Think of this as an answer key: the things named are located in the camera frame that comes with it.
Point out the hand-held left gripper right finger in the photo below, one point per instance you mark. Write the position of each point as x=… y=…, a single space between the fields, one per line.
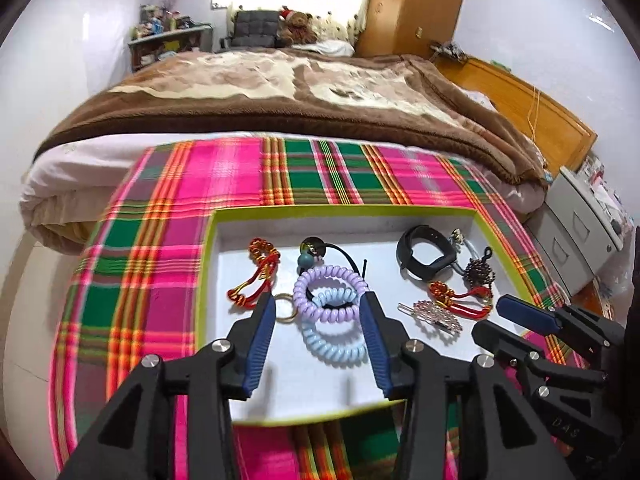
x=377 y=345

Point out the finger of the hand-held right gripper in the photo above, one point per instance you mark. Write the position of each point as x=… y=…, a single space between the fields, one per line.
x=500 y=340
x=525 y=312

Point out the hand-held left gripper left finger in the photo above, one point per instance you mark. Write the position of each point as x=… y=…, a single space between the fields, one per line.
x=257 y=340

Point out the rhinestone hair clip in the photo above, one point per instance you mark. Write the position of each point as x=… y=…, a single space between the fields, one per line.
x=440 y=320

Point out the yellow-green shallow cardboard box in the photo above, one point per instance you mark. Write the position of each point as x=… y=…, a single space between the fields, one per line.
x=240 y=270

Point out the black wristband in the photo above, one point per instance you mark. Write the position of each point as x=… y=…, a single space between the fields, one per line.
x=407 y=255

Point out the grey drawer cabinet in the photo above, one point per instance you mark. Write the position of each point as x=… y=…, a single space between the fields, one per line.
x=575 y=230

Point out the pink green plaid cloth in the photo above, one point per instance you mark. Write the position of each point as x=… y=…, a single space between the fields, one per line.
x=150 y=240

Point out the wooden bed headboard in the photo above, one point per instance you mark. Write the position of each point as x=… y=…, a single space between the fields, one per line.
x=540 y=105

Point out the brown plush blanket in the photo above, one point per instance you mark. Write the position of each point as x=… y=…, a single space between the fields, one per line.
x=300 y=105

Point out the white pillow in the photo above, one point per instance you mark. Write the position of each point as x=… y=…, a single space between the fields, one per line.
x=325 y=47

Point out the cluttered side desk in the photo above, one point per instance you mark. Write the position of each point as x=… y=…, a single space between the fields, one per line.
x=165 y=47

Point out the grey padded chair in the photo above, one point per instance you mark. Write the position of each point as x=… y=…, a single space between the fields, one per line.
x=252 y=30

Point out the brown teddy bear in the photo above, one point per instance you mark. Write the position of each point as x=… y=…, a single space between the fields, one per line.
x=297 y=27

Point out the wooden wardrobe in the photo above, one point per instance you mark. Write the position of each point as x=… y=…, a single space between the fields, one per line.
x=415 y=5

